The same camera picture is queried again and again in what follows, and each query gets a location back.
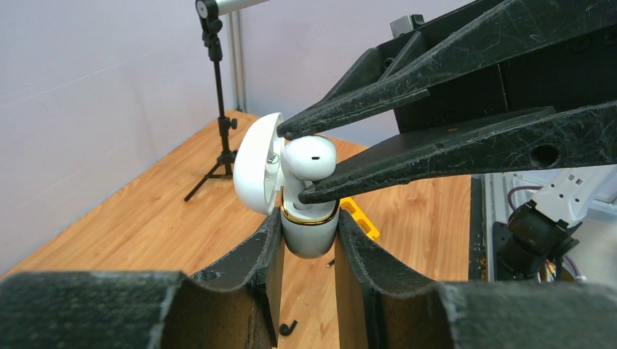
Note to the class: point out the white earbud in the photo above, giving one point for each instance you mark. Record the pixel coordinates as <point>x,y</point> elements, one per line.
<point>306,159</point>

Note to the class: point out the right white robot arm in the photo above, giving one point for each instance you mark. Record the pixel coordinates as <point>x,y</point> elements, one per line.
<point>540,229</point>

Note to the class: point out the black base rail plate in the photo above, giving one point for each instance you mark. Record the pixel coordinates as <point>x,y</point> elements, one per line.
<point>477,270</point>

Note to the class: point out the silver microphone tube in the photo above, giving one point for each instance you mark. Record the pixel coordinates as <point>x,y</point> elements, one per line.
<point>228,6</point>

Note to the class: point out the white earbud charging case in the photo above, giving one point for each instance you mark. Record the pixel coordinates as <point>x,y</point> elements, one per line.
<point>271,172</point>

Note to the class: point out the yellow triangular plastic piece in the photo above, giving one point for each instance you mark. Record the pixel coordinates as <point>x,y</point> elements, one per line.
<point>360,218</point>

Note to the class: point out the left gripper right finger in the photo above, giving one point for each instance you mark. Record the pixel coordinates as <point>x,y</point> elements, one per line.
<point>383,303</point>

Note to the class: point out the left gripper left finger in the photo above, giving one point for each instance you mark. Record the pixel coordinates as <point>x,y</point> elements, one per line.
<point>232,303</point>

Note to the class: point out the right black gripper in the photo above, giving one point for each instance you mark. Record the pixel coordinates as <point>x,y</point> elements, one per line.
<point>514,56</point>

